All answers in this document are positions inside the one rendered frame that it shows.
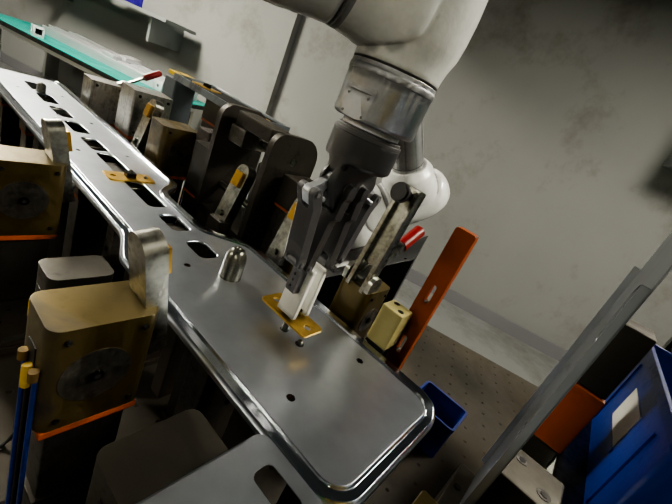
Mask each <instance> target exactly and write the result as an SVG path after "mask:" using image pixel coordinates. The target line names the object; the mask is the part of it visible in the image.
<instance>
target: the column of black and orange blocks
mask: <svg viewBox="0 0 672 504"><path fill-rule="evenodd" d="M656 343H657V340H656V337H655V334H654V332H653V331H652V330H650V329H648V328H646V327H645V326H643V325H641V324H639V323H637V322H636V321H634V320H632V319H630V320H629V321H628V322H627V323H626V324H625V326H624V327H623V328H622V329H621V330H620V332H619V333H618V334H617V335H616V336H615V338H614V339H613V340H612V341H611V342H610V344H609V345H608V346H607V347H606V348H605V350H604V351H603V352H602V353H601V354H600V355H599V357H598V358H597V359H596V360H595V361H594V363H593V364H592V365H591V366H590V367H589V369H588V370H587V371H586V372H585V373H584V375H583V376H582V377H581V378H580V379H579V381H578V382H577V383H576V384H575V385H574V386H573V388H572V389H571V390H570V391H569V392H568V394H567V395H566V396H565V397H564V398H563V400H562V401H561V402H560V403H559V404H558V406H557V407H556V408H555V409H554V410H553V412H552V413H551V414H550V415H549V416H548V418H547V419H546V420H545V421H544V422H543V423H542V425H541V426H540V427H539V428H538V429H537V431H536V432H535V433H534V434H533V435H532V437H531V438H530V439H529V440H528V441H527V443H526V444H525V445H524V446H523V447H522V449H521V450H523V451H524V452H525V453H526V454H527V455H529V456H530V457H531V458H532V459H533V460H535V461H536V462H537V463H538V464H540V465H541V466H542V467H543V468H545V467H546V466H547V465H548V464H549V463H550V462H551V460H552V459H553V458H554V457H555V456H556V455H557V453H558V454H561V453H562V452H563V451H564V450H565V449H566V448H567V447H568V446H569V445H570V443H571V442H572V441H573V440H574V439H575V438H576V437H577V436H578V435H579V433H580V432H581V431H582V430H583V429H584V428H585V427H586V426H587V425H588V424H589V422H590V421H591V420H592V419H593V418H594V417H595V416H596V415H597V414H598V412H599V411H600V410H601V409H602V408H603V407H604V406H605V402H606V399H607V398H608V397H609V396H610V395H611V393H612V392H613V391H614V390H615V389H616V388H617V387H618V386H619V385H620V383H621V382H622V381H623V380H624V379H625V378H626V377H627V376H628V374H629V373H630V372H631V371H632V370H633V369H634V368H635V367H636V366H637V364H638V363H639V362H640V361H641V360H642V359H643V358H644V357H645V355H646V354H647V353H648V352H649V351H650V350H651V349H652V348H653V347H654V345H655V344H656Z"/></svg>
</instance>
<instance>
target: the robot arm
mask: <svg viewBox="0 0 672 504"><path fill-rule="evenodd" d="M263 1H266V2H268V3H270V4H272V5H275V6H277V7H280V8H283V9H287V10H289V11H291V12H294V13H297V14H301V15H304V16H307V17H310V18H312V19H315V20H317V21H319V22H321V23H323V24H326V25H327V26H329V27H331V28H333V29H334V30H336V31H337V32H339V33H340V34H342V35H343V36H344V37H346V38H347V39H348V40H349V41H351V42H352V43H353V44H355V45H356V49H355V52H354V56H353V58H352V59H351V61H350V63H349V69H348V71H347V74H346V76H345V79H344V82H343V84H342V87H341V89H340V92H339V95H338V97H337V100H336V102H335V109H336V110H337V111H338V112H340V113H342V114H344V117H343V119H338V121H335V124H334V127H333V129H332V132H331V134H330V137H329V139H328V142H327V144H326V151H327V153H328V154H329V161H328V162H327V164H326V166H325V167H324V168H323V169H322V171H321V172H320V175H319V178H318V179H316V180H314V181H312V182H310V183H309V182H308V181H306V180H304V179H302V180H300V181H299V182H298V184H297V197H298V201H297V205H296V209H295V213H294V217H293V221H292V225H291V229H290V233H289V236H288V240H287V244H286V248H285V252H284V258H285V259H286V260H287V261H288V262H289V263H291V264H292V265H293V268H292V271H291V273H290V275H289V278H288V280H287V282H286V287H285V289H284V291H283V294H282V296H281V298H280V301H279V303H278V307H279V308H280V309H281V310H282V311H283V312H284V313H285V314H286V315H287V316H288V317H289V318H290V319H291V320H294V319H296V318H297V315H298V313H299V311H300V309H302V310H303V311H302V314H303V315H304V316H308V315H309V314H310V311H311V309H312V307H313V304H314V302H315V300H316V298H317V295H318V293H319V291H320V288H321V286H322V284H323V281H324V279H325V277H326V275H327V272H328V270H330V271H331V272H332V273H335V272H339V271H343V270H344V268H345V267H346V265H347V264H348V263H349V262H350V261H353V260H355V261H357V259H358V257H359V256H360V254H361V252H362V250H363V249H364V247H365V245H366V243H367V242H368V240H369V238H370V236H371V235H372V233H373V231H374V229H375V228H376V226H377V224H378V222H379V221H380V219H381V217H382V215H383V214H384V212H385V210H386V208H387V207H388V205H389V203H390V201H391V200H392V198H391V195H390V191H391V188H392V186H393V185H394V184H395V183H397V182H405V183H407V184H409V185H410V186H412V187H414V188H416V189H418V190H420V191H422V192H423V193H425V194H426V197H425V199H424V200H423V202H422V204H421V205H420V207H419V209H418V210H417V212H416V214H415V215H414V217H413V219H412V221H411V222H410V224H413V223H416V222H419V221H422V220H424V219H427V218H429V217H431V216H433V215H435V214H436V213H438V212H439V211H440V210H441V209H442V208H443V207H444V206H445V205H446V204H447V201H448V199H449V195H450V190H449V185H448V182H447V180H446V178H445V177H444V175H443V174H442V173H441V172H440V171H438V170H437V169H435V168H433V166H432V164H431V163H430V162H429V161H428V160H427V159H425V158H424V144H423V119H424V117H425V114H426V112H427V110H428V108H429V106H430V104H431V103H432V102H433V100H434V96H435V93H436V92H437V90H438V88H439V86H440V84H441V83H442V81H443V80H444V78H445V77H446V75H447V74H448V73H449V72H450V71H451V69H452V68H453V67H454V66H455V65H456V64H457V62H458V61H459V59H460V57H461V56H462V54H463V52H464V50H465V49H466V47H467V45H468V43H469V41H470V39H471V37H472V35H473V33H474V31H475V30H476V28H477V25H478V23H479V21H480V19H481V17H482V14H483V12H484V9H485V7H486V5H487V2H488V0H263ZM377 177H380V178H382V183H379V184H376V179H377ZM375 184H376V185H375ZM410 224H409V225H410Z"/></svg>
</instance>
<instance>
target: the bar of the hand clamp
mask: <svg viewBox="0 0 672 504"><path fill-rule="evenodd" d="M390 195H391V198H392V200H391V201H390V203H389V205H388V207H387V208H386V210H385V212H384V214H383V215H382V217H381V219H380V221H379V222H378V224H377V226H376V228H375V229H374V231H373V233H372V235H371V236H370V238H369V240H368V242H367V243H366V245H365V247H364V249H363V250H362V252H361V254H360V256H359V257H358V259H357V261H356V263H355V264H354V266H353V268H352V270H351V271H350V273H349V275H348V277H347V278H346V280H345V281H346V282H347V283H348V284H349V283H350V282H351V280H355V279H356V276H355V275H356V273H357V272H358V271H361V270H362V269H364V267H365V265H366V264H367V262H368V263H369V264H371V265H372V266H373V267H372V269H371V270H370V272H369V274H368V275H367V277H366V279H365V280H364V282H363V284H362V286H361V287H360V289H359V292H360V293H361V294H363V293H364V292H363V291H364V289H365V287H366V285H367V284H368V282H369V281H370V280H371V279H372V278H373V277H378V276H379V274H380V273H381V271H382V269H383V268H384V266H385V264H386V263H387V261H388V259H389V258H390V256H391V254H392V253H393V251H394V249H395V247H396V246H397V244H398V242H399V241H400V239H401V237H402V236H403V234H404V232H405V231H406V229H407V227H408V226H409V224H410V222H411V221H412V219H413V217H414V215H415V214H416V212H417V210H418V209H419V207H420V205H421V204H422V202H423V200H424V199H425V197H426V194H425V193H423V192H422V191H420V190H418V189H416V188H414V187H412V186H410V185H409V184H407V183H405V182H397V183H395V184H394V185H393V186H392V188H391V191H390Z"/></svg>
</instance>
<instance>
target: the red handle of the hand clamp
mask: <svg viewBox="0 0 672 504"><path fill-rule="evenodd" d="M424 235H425V232H424V229H423V228H422V227H420V226H415V227H414V228H412V229H411V230H410V231H409V232H407V233H406V234H405V235H404V236H402V237H401V239H400V241H399V242H398V244H397V246H396V247H395V249H394V251H393V253H392V254H391V256H390V258H389V259H388V261H387V263H386V264H385V266H386V265H387V264H388V263H390V262H391V261H392V260H393V259H395V258H396V257H397V256H398V255H399V254H401V253H402V252H404V251H406V250H407V249H408V248H410V247H411V246H412V245H413V244H415V243H416V242H417V241H418V240H419V239H421V238H422V237H423V236H424ZM385 266H384V267H385ZM372 267H373V266H372V265H371V264H369V265H368V266H366V267H365V268H364V269H362V270H361V271H358V272H357V273H356V275H355V276H356V280H357V281H358V282H359V283H360V284H363V282H364V280H365V279H366V277H367V275H368V274H369V272H370V270H371V269H372Z"/></svg>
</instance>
